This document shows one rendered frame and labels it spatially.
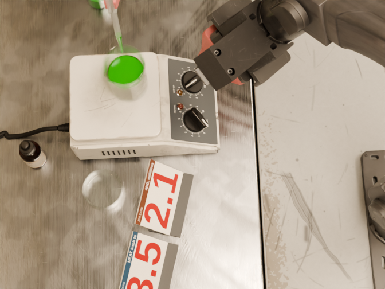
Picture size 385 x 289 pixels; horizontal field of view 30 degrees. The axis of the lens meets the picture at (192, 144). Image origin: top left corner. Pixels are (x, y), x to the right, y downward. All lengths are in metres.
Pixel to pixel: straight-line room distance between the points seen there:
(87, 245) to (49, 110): 0.21
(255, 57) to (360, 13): 0.16
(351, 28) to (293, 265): 0.41
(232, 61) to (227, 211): 0.29
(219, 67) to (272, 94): 0.29
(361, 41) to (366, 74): 0.40
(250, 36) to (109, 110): 0.24
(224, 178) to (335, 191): 0.15
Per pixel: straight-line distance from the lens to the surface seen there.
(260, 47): 0.80
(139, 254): 0.96
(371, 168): 1.03
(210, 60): 0.77
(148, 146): 0.96
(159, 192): 0.98
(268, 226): 0.99
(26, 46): 1.10
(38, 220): 1.02
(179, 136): 0.96
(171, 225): 0.99
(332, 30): 0.70
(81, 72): 0.97
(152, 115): 0.94
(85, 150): 0.97
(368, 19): 0.67
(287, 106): 1.04
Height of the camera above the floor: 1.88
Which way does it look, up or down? 73 degrees down
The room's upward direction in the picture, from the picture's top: 3 degrees counter-clockwise
